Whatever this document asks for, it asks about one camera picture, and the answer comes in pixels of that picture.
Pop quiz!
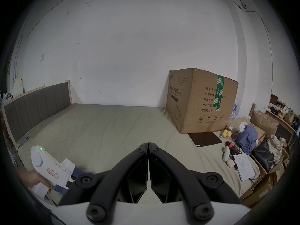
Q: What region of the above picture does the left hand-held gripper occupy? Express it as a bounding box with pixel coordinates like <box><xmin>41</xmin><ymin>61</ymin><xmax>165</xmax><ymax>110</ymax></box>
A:
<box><xmin>31</xmin><ymin>145</ymin><xmax>76</xmax><ymax>207</ymax></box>

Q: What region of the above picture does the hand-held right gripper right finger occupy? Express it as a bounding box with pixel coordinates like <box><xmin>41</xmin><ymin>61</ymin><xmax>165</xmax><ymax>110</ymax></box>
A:
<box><xmin>149</xmin><ymin>142</ymin><xmax>242</xmax><ymax>222</ymax></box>

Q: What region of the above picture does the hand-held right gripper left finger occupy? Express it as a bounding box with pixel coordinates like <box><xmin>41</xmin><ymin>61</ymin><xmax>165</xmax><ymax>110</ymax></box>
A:
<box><xmin>58</xmin><ymin>142</ymin><xmax>149</xmax><ymax>221</ymax></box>

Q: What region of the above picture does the person's left hand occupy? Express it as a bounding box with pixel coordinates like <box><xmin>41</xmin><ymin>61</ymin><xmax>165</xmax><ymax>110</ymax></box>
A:
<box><xmin>19</xmin><ymin>170</ymin><xmax>54</xmax><ymax>195</ymax></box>

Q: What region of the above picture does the dark brown flat mat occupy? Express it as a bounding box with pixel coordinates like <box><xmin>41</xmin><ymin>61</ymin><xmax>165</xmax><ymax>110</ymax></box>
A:
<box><xmin>188</xmin><ymin>132</ymin><xmax>223</xmax><ymax>148</ymax></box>

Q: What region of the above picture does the white oblong device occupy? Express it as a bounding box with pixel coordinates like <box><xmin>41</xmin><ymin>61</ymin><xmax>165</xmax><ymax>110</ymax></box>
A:
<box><xmin>222</xmin><ymin>147</ymin><xmax>231</xmax><ymax>163</ymax></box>

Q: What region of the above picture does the bed with beige sheet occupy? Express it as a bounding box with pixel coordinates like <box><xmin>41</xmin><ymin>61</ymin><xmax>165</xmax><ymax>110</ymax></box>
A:
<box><xmin>14</xmin><ymin>103</ymin><xmax>261</xmax><ymax>211</ymax></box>

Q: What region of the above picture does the white paper sheet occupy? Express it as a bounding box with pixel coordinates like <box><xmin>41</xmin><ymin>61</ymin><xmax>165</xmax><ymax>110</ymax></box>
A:
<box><xmin>233</xmin><ymin>153</ymin><xmax>253</xmax><ymax>182</ymax></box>

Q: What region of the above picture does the grey padded headboard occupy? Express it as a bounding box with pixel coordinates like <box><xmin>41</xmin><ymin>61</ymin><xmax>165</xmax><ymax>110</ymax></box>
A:
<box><xmin>2</xmin><ymin>80</ymin><xmax>72</xmax><ymax>145</ymax></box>

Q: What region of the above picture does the blue bundled cloth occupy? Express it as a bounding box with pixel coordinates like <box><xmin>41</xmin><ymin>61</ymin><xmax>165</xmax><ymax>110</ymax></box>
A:
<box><xmin>236</xmin><ymin>125</ymin><xmax>259</xmax><ymax>155</ymax></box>

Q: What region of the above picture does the black bag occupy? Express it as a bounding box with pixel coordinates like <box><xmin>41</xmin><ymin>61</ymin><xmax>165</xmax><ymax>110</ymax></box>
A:
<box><xmin>252</xmin><ymin>137</ymin><xmax>275</xmax><ymax>173</ymax></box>

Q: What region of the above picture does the large brown carton green tape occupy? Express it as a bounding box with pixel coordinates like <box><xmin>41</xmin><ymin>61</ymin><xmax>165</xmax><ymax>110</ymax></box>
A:
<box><xmin>166</xmin><ymin>67</ymin><xmax>239</xmax><ymax>134</ymax></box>

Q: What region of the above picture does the pack of water bottles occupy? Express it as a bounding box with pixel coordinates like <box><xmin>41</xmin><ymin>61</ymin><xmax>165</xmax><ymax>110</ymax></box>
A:
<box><xmin>231</xmin><ymin>100</ymin><xmax>240</xmax><ymax>119</ymax></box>

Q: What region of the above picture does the checked cloth bag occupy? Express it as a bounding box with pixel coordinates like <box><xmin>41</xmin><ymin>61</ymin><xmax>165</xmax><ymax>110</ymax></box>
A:
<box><xmin>267</xmin><ymin>135</ymin><xmax>284</xmax><ymax>158</ymax></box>

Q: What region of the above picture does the open brown carton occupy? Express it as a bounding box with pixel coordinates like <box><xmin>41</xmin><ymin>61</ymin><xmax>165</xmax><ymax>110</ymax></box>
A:
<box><xmin>250</xmin><ymin>110</ymin><xmax>279</xmax><ymax>136</ymax></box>

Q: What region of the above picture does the wooden shelf with items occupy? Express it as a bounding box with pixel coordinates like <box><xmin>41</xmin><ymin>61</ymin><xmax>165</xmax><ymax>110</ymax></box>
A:
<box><xmin>265</xmin><ymin>94</ymin><xmax>300</xmax><ymax>139</ymax></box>

